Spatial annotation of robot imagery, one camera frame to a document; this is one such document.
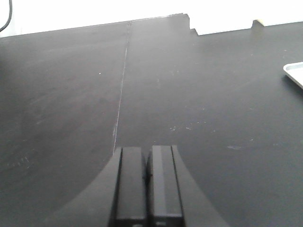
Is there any grey cable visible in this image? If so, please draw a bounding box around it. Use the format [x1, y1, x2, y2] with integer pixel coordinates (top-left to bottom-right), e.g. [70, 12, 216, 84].
[0, 0, 12, 32]

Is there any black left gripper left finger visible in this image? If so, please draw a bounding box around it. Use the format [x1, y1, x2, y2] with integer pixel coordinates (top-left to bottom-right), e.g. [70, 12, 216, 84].
[42, 147, 148, 227]

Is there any silver metal tray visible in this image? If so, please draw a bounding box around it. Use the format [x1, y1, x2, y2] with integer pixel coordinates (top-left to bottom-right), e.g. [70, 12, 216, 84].
[283, 62, 303, 89]

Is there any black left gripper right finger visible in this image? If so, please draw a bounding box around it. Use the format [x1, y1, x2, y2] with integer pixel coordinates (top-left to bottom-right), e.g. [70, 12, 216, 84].
[148, 145, 228, 227]

